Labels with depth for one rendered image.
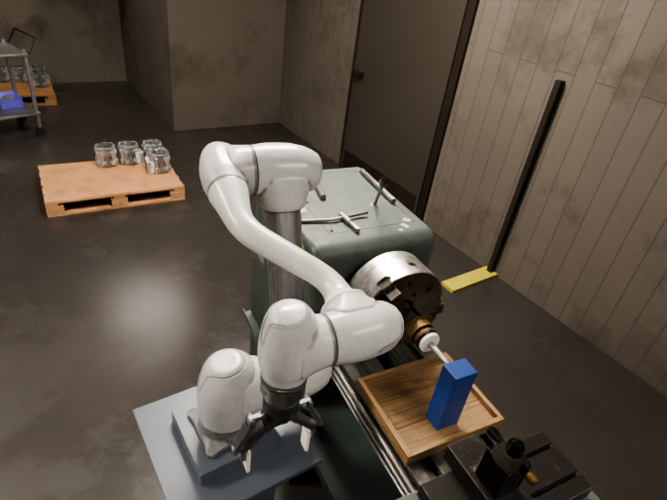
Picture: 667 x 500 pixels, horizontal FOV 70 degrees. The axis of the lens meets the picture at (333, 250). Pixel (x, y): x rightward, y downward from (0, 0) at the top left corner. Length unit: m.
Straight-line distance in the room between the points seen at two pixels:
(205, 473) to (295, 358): 0.72
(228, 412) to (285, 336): 0.62
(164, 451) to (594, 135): 2.90
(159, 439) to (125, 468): 0.88
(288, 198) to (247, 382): 0.51
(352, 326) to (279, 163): 0.53
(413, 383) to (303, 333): 0.88
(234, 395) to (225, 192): 0.55
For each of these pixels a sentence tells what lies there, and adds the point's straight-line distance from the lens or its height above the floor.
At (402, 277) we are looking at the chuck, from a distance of 1.49.
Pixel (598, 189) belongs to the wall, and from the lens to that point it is 3.44.
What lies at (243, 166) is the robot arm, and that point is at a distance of 1.22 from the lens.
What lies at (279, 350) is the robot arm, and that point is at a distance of 0.84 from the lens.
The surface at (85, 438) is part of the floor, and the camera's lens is 2.65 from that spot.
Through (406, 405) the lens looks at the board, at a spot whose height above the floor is 0.88.
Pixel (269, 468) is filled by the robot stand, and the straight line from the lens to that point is 1.56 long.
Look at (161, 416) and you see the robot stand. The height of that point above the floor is 0.75.
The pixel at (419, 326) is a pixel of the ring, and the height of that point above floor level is 1.12.
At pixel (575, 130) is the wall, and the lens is 3.48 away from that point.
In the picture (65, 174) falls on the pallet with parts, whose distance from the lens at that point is 4.69.
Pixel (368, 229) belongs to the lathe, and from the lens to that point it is 1.65.
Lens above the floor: 2.07
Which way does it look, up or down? 33 degrees down
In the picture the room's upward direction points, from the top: 8 degrees clockwise
